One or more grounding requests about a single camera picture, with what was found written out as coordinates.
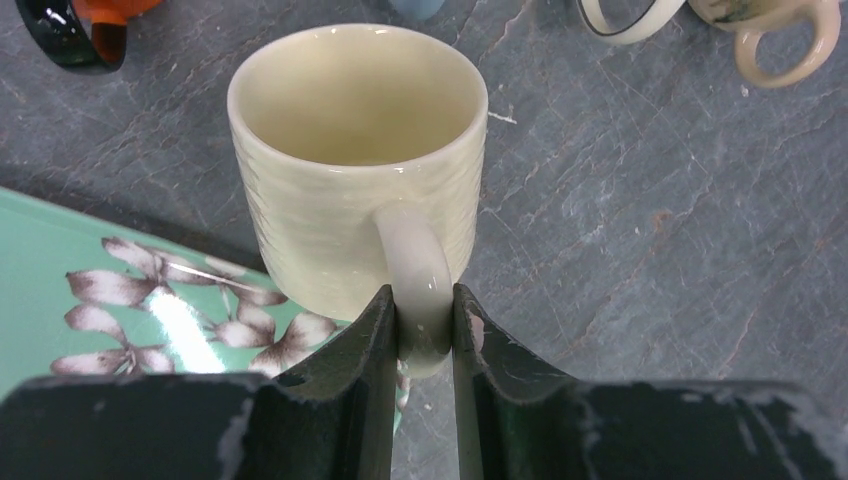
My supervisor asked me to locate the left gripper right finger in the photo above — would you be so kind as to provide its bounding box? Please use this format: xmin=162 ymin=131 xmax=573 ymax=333
xmin=453 ymin=284 xmax=847 ymax=479

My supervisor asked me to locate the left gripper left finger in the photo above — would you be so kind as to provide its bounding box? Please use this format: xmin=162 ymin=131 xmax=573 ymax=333
xmin=1 ymin=287 xmax=397 ymax=479

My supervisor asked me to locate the light blue ribbed mug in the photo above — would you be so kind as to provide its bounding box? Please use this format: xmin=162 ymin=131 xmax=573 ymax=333
xmin=389 ymin=0 xmax=445 ymax=21

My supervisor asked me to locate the floral cream mug green inside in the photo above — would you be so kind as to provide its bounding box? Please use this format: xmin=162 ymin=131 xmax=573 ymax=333
xmin=576 ymin=0 xmax=685 ymax=46

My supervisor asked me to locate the orange mug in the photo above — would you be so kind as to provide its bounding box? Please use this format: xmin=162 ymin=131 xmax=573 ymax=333
xmin=15 ymin=0 xmax=161 ymax=74

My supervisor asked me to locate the tan ceramic mug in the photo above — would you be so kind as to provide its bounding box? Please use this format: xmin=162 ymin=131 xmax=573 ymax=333
xmin=688 ymin=0 xmax=842 ymax=89

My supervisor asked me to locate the green floral tray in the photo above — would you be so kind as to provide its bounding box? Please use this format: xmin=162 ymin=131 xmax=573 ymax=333
xmin=1 ymin=189 xmax=344 ymax=392

